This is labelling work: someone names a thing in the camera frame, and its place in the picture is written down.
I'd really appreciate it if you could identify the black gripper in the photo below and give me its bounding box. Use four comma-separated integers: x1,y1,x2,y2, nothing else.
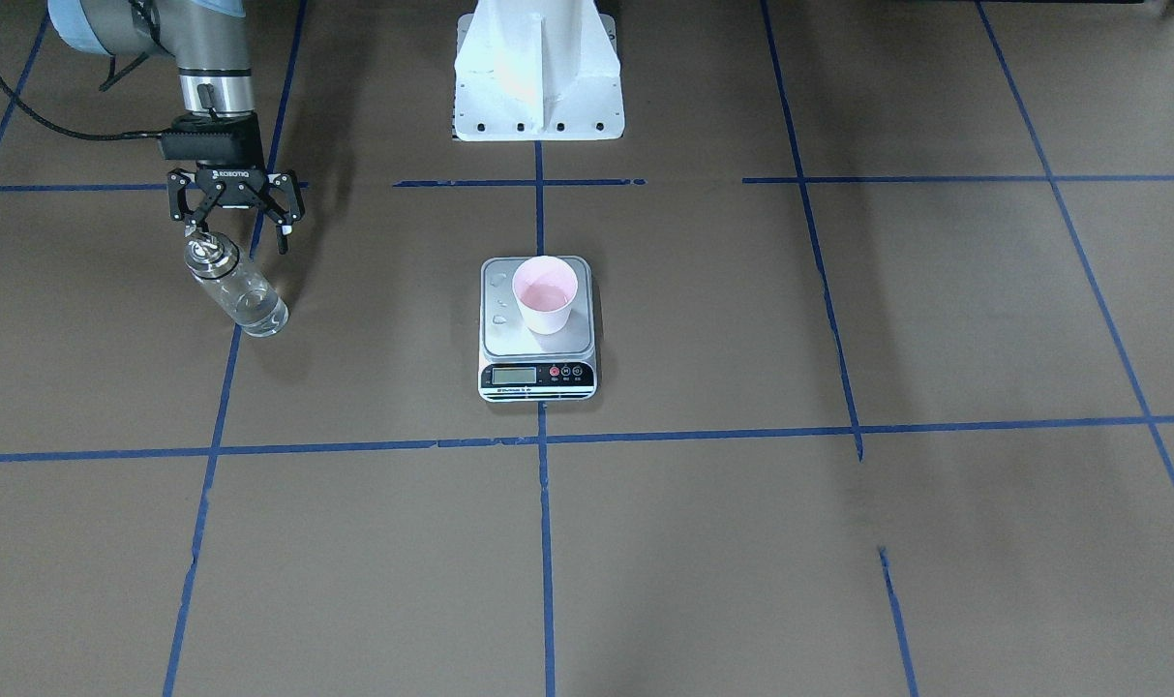
166,162,305,256

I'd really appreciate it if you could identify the clear glass sauce bottle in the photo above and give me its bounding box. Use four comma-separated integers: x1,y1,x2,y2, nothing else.
183,226,289,337

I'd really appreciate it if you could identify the pink paper cup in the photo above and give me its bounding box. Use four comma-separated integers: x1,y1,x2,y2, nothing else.
511,256,581,334

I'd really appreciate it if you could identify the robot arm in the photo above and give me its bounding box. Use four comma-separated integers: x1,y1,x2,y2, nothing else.
46,1,304,255

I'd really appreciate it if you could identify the silver digital kitchen scale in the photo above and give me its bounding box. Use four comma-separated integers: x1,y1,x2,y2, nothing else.
477,256,599,402

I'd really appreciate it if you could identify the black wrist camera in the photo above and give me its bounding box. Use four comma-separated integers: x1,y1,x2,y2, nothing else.
158,113,264,167

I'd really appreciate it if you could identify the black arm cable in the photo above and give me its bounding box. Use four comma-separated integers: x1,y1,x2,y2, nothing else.
0,0,176,142

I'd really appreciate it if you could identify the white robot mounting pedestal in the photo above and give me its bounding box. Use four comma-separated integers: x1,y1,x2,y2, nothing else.
451,1,626,142

